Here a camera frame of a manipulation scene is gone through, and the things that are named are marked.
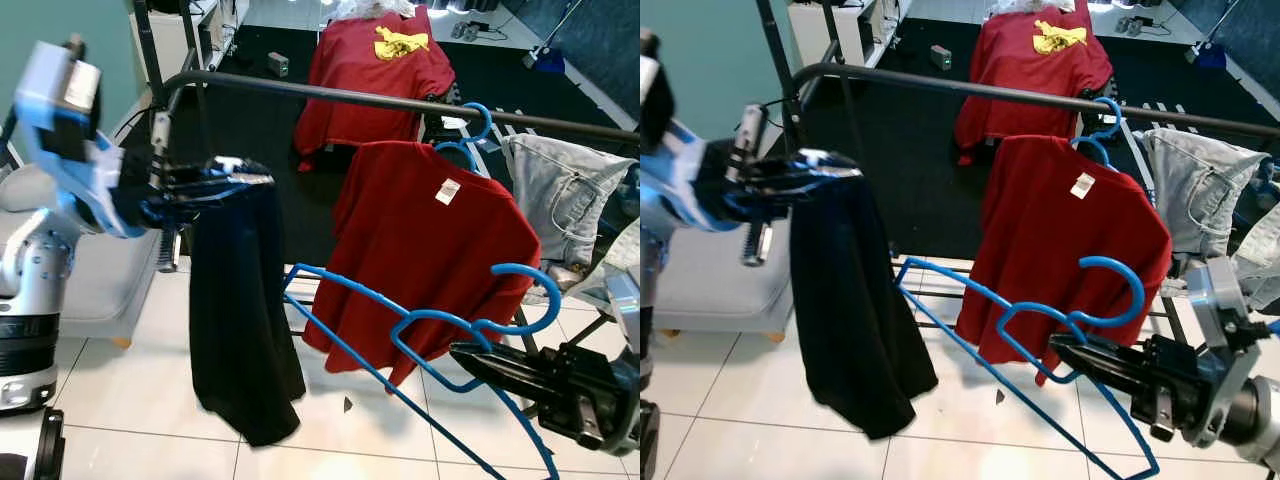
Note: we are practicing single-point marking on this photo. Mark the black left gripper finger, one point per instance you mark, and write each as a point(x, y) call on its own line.
point(235, 172)
point(200, 197)
point(825, 165)
point(790, 191)

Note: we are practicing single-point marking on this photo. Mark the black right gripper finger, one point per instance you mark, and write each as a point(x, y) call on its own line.
point(505, 353)
point(520, 385)
point(1110, 378)
point(1100, 347)

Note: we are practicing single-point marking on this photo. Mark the blue plastic hanger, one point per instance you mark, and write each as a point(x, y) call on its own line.
point(556, 295)
point(489, 122)
point(1141, 290)
point(1115, 115)

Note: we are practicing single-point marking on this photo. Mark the dark navy black garment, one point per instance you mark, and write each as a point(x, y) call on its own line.
point(240, 330)
point(860, 320)

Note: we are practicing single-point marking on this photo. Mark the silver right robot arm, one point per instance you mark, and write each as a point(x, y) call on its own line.
point(1262, 425)

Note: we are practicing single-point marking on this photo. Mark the black carpet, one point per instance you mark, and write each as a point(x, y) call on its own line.
point(250, 130)
point(900, 120)

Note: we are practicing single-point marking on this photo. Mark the small grey device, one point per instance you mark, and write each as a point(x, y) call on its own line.
point(940, 57)
point(278, 64)

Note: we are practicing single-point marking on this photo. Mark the red t-shirt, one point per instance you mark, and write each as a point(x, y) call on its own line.
point(1060, 230)
point(420, 240)

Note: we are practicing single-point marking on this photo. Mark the white cabinet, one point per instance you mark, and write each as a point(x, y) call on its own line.
point(170, 50)
point(825, 35)

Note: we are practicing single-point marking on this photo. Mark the black clothes rack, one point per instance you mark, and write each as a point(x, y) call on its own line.
point(350, 98)
point(1000, 92)

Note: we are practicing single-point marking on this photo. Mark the red cloth with yellow print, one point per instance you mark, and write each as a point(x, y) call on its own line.
point(350, 85)
point(1010, 80)

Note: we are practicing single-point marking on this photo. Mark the light blue jeans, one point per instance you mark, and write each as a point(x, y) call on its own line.
point(565, 195)
point(1195, 190)

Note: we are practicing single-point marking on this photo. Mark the blue floor mop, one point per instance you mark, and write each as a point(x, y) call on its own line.
point(545, 60)
point(1205, 52)

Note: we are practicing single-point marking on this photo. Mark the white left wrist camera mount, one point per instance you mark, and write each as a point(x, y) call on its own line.
point(680, 175)
point(60, 130)

